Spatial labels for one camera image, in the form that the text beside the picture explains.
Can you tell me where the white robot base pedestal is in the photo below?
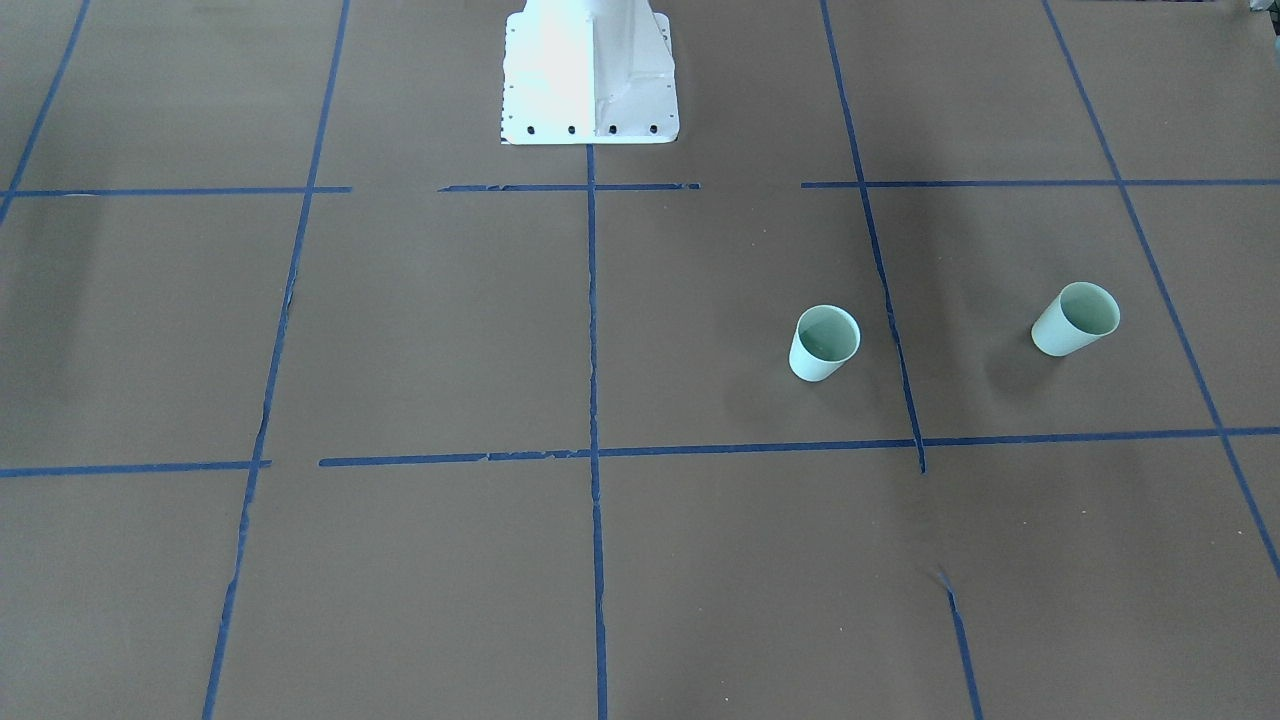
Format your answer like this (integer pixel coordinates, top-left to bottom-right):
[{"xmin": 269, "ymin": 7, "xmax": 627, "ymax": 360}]
[{"xmin": 500, "ymin": 1, "xmax": 681, "ymax": 146}]

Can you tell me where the light green cup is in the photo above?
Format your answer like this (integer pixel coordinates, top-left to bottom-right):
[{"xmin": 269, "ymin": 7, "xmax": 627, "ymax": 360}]
[
  {"xmin": 788, "ymin": 304, "xmax": 861, "ymax": 383},
  {"xmin": 1030, "ymin": 281, "xmax": 1121, "ymax": 357}
]

